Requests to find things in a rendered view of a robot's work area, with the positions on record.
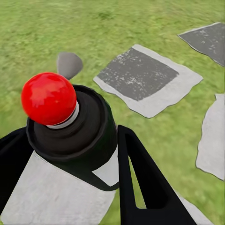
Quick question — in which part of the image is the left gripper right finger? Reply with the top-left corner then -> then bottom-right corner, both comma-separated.
117,125 -> 196,225

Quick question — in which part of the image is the pesticide atomizer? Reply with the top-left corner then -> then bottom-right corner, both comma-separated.
20,51 -> 120,192

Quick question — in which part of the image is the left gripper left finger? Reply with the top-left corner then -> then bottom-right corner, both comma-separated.
0,127 -> 34,214

